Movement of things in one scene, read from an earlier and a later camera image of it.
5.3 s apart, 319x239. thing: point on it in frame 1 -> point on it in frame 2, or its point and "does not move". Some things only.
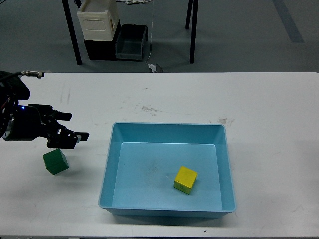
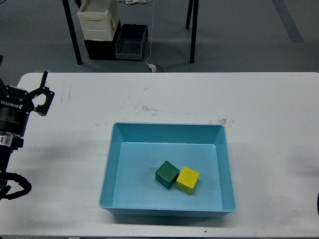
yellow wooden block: (185, 179) does not move
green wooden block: (55, 161) -> (167, 174)
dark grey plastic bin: (129, 41) does not move
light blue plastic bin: (168, 170) does not move
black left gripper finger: (60, 137) -> (43, 109)
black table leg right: (195, 9) does not move
